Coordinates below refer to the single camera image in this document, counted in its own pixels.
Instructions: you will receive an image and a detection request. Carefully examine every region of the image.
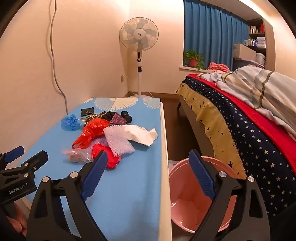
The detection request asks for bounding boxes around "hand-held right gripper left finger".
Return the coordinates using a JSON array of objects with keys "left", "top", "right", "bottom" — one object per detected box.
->
[{"left": 26, "top": 150, "right": 109, "bottom": 241}]

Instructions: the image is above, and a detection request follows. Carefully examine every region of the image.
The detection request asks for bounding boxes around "pale purple foam net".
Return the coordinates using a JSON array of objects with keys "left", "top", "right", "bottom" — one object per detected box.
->
[{"left": 92, "top": 125, "right": 137, "bottom": 160}]

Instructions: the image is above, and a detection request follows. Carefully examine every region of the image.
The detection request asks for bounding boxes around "clear plastic bag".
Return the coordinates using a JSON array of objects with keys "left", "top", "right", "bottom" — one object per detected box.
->
[{"left": 62, "top": 148, "right": 94, "bottom": 164}]

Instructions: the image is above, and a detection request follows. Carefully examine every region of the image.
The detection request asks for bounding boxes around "pink folded cloth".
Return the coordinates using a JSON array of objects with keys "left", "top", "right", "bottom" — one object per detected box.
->
[{"left": 208, "top": 61, "right": 230, "bottom": 73}]

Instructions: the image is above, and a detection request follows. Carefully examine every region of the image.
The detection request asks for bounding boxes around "blue tablecloth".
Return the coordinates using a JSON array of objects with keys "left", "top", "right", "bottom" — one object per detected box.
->
[{"left": 20, "top": 97, "right": 162, "bottom": 241}]

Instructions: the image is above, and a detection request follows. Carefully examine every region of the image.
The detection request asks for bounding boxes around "dark bookshelf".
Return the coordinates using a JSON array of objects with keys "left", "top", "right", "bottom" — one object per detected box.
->
[{"left": 246, "top": 17, "right": 266, "bottom": 67}]

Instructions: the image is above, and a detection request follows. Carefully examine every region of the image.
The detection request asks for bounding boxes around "potted green plant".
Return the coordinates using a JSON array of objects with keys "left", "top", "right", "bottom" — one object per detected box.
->
[{"left": 184, "top": 50, "right": 205, "bottom": 69}]

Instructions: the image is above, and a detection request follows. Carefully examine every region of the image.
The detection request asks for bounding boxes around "star-print bed sheet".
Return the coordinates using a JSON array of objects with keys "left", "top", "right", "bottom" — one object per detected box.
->
[{"left": 176, "top": 76, "right": 296, "bottom": 218}]

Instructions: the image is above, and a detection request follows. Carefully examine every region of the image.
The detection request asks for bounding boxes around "person's left hand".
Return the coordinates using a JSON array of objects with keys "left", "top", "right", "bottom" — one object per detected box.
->
[{"left": 6, "top": 202, "right": 28, "bottom": 237}]

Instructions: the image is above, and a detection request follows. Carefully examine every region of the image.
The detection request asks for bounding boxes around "white folding table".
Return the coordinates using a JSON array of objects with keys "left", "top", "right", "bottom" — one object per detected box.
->
[{"left": 20, "top": 97, "right": 173, "bottom": 241}]

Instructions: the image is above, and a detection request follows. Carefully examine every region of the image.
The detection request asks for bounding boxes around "pink plastic bin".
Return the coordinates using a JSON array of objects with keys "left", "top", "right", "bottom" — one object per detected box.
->
[{"left": 168, "top": 156, "right": 241, "bottom": 234}]

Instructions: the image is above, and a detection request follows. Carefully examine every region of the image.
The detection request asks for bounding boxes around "white standing fan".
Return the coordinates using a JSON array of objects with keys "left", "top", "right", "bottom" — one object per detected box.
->
[{"left": 119, "top": 17, "right": 160, "bottom": 98}]

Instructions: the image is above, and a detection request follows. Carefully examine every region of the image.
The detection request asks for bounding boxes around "blue plastic shoe cover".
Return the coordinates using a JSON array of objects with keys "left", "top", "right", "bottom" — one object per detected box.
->
[{"left": 61, "top": 114, "right": 81, "bottom": 132}]

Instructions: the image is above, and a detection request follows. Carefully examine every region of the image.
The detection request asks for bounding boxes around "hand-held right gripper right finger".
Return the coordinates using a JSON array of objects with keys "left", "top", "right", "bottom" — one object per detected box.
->
[{"left": 188, "top": 149, "right": 271, "bottom": 241}]

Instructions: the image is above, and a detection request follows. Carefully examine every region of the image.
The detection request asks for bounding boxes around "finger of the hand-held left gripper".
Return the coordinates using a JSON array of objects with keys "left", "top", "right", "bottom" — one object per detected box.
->
[
  {"left": 0, "top": 146, "right": 25, "bottom": 171},
  {"left": 0, "top": 150, "right": 49, "bottom": 179}
]

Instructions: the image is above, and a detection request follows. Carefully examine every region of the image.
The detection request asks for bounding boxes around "striped plaid quilt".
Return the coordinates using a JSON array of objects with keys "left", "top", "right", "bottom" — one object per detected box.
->
[{"left": 199, "top": 66, "right": 296, "bottom": 142}]

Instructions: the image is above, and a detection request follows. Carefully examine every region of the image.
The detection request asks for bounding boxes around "red plastic bag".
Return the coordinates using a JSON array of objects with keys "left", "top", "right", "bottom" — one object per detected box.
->
[{"left": 72, "top": 118, "right": 110, "bottom": 149}]

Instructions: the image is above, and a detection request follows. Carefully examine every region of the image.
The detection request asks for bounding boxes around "grey storage box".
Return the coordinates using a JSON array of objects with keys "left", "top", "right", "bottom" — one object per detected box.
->
[{"left": 233, "top": 44, "right": 257, "bottom": 61}]

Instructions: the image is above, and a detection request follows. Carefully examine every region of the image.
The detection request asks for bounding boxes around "black gold patterned bag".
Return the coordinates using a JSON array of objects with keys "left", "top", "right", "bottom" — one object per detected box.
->
[{"left": 84, "top": 111, "right": 111, "bottom": 127}]

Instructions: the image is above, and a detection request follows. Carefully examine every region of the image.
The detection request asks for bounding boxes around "blue curtain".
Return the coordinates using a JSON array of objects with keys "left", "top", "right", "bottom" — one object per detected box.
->
[{"left": 183, "top": 0, "right": 249, "bottom": 70}]

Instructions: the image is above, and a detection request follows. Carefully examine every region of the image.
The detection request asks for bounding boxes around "white paper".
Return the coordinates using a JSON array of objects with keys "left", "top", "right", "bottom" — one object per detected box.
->
[{"left": 124, "top": 125, "right": 158, "bottom": 147}]

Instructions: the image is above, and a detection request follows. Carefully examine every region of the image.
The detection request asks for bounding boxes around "grey wall cable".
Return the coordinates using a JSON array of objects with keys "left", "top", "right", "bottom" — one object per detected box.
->
[{"left": 50, "top": 0, "right": 68, "bottom": 115}]

